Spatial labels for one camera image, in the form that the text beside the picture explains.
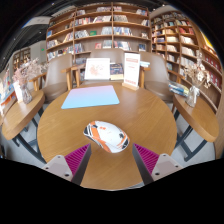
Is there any wide wooden bookshelf with books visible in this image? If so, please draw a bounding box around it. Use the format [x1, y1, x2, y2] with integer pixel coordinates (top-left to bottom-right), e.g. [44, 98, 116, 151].
[45, 2, 152, 64]

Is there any curved wooden bookshelf with books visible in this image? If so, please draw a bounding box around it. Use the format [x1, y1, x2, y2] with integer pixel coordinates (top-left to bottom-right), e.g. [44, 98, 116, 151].
[149, 9, 224, 111]

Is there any round wooden side table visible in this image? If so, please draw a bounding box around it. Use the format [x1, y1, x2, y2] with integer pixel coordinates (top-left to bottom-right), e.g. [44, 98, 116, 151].
[0, 89, 48, 164]
[172, 93, 220, 163]

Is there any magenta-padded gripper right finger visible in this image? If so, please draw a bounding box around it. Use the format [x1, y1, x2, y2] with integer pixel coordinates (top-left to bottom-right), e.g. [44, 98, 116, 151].
[132, 143, 184, 186]

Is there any white orange computer mouse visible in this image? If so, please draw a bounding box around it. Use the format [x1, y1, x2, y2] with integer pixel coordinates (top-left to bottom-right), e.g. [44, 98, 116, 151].
[83, 120, 130, 154]

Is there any pink blue gradient mouse pad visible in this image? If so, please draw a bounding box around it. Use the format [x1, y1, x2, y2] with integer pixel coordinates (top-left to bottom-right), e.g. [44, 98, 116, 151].
[60, 84, 121, 110]

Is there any stack of blue books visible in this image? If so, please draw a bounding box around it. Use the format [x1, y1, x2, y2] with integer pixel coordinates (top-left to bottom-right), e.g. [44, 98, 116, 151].
[168, 80, 190, 98]

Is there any small distant wooden bookshelf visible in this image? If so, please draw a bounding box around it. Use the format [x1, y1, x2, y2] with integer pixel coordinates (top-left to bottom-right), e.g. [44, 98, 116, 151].
[12, 47, 32, 73]

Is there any white sign on wooden base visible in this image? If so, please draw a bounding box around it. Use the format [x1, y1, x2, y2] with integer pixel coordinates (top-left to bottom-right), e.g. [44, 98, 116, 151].
[121, 52, 141, 92]

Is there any brown armchair with wooden arms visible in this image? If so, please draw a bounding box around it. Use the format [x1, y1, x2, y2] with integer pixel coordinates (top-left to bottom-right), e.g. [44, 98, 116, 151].
[29, 53, 74, 103]
[139, 51, 174, 103]
[60, 48, 151, 91]

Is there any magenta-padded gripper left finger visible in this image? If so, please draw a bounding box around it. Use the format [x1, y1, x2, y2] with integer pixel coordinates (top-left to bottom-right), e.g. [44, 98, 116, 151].
[41, 143, 93, 186]

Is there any white framed floral picture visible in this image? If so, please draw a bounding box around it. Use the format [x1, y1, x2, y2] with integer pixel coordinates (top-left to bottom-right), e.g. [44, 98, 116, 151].
[84, 57, 111, 81]

